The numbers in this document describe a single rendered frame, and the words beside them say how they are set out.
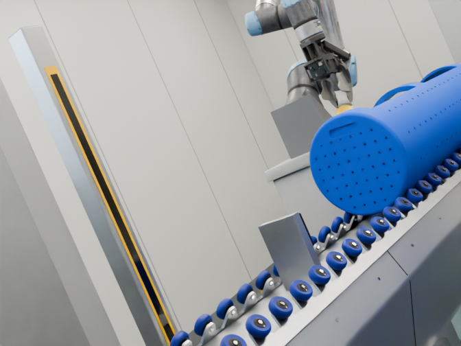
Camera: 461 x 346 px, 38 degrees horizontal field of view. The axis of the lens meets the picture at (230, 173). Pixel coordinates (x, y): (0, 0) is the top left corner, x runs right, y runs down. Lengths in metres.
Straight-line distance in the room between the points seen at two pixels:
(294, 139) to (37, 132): 2.62
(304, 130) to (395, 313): 1.03
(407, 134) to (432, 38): 5.22
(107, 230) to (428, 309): 0.78
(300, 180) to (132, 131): 3.21
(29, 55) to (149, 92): 4.24
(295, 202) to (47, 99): 1.09
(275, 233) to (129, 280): 0.35
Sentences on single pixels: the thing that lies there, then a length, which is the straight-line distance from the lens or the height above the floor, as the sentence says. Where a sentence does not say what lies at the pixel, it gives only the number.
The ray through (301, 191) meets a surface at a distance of 2.33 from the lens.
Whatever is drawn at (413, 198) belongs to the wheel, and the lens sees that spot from 1.77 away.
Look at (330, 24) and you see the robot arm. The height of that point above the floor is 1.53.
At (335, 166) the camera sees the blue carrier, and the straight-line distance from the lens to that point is 1.81.
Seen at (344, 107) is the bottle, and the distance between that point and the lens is 1.94.
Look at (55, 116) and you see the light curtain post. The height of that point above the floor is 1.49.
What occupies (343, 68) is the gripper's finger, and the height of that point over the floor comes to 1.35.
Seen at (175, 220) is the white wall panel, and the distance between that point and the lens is 5.42.
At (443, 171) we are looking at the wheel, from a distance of 1.97.
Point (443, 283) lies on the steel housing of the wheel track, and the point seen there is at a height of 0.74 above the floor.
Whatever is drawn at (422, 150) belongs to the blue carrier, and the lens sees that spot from 1.83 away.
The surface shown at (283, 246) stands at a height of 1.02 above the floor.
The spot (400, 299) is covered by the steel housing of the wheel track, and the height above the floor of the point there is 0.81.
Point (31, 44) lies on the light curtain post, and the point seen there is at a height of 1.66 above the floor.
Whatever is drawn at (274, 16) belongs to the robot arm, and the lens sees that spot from 2.05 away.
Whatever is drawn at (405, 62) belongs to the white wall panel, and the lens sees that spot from 7.04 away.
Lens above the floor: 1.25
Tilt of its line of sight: 1 degrees down
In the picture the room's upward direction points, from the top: 24 degrees counter-clockwise
